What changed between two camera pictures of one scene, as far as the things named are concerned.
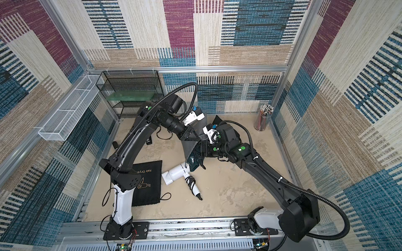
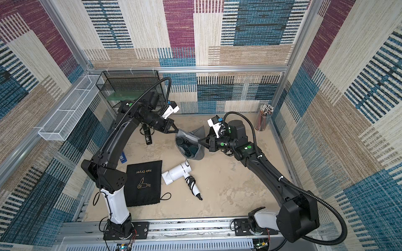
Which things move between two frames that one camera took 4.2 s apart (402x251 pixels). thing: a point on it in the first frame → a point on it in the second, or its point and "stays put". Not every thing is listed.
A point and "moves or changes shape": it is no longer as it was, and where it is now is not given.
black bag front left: (148, 191) stays put
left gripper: (189, 133) → (167, 129)
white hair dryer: (169, 176) stays put
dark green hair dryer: (196, 158) moves or changes shape
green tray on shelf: (131, 95) stays put
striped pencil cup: (262, 120) stays put
